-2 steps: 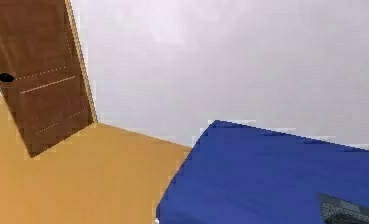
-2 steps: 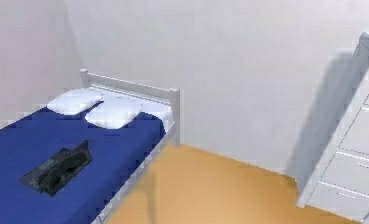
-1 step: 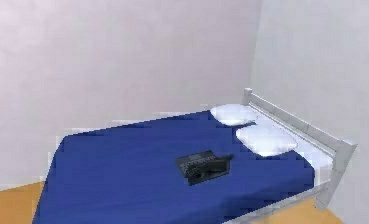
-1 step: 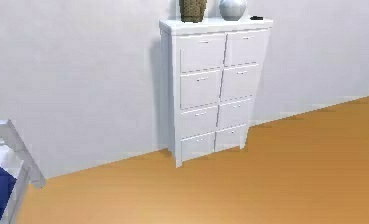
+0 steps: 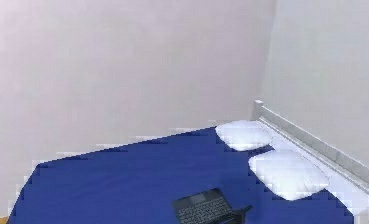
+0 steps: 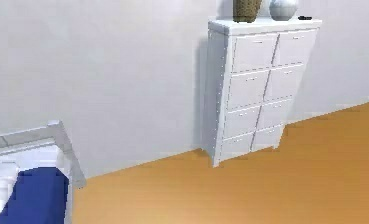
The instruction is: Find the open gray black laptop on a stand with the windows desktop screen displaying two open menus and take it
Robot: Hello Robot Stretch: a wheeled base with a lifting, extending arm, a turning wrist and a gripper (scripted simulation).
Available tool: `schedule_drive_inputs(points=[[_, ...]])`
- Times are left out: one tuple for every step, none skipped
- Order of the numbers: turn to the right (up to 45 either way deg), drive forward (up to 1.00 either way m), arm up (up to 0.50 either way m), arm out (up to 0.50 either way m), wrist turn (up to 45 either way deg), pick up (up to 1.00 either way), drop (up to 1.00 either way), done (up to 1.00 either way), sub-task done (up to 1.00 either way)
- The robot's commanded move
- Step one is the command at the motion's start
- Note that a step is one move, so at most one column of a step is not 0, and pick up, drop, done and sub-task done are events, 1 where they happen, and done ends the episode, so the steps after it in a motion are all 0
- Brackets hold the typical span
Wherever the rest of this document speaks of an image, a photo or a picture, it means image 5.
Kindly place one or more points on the open black laptop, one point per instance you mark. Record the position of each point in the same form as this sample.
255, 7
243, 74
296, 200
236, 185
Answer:
202, 208

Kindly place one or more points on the white pillow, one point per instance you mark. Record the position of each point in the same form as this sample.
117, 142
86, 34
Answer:
288, 175
243, 134

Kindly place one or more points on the blue covered bed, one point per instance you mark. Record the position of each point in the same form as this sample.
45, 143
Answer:
125, 180

